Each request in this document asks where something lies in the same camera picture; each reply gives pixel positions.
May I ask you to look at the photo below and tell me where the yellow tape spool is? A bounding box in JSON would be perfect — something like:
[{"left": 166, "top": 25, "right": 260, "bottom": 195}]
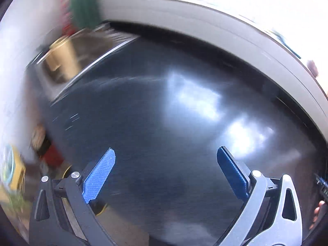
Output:
[{"left": 62, "top": 165, "right": 107, "bottom": 216}]

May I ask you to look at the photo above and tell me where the yellow bin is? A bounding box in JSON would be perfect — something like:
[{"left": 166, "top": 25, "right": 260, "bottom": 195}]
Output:
[{"left": 1, "top": 144, "right": 26, "bottom": 193}]

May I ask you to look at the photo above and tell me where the steel kitchen sink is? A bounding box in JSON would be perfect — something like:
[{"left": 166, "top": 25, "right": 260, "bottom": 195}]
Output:
[{"left": 27, "top": 22, "right": 138, "bottom": 103}]

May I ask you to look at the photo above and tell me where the green bottle by sink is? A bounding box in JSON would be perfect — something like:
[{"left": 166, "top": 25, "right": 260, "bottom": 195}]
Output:
[{"left": 69, "top": 0, "right": 102, "bottom": 30}]

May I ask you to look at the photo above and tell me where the person's right hand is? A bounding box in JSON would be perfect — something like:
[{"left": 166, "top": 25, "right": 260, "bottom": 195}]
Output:
[{"left": 309, "top": 200, "right": 325, "bottom": 230}]

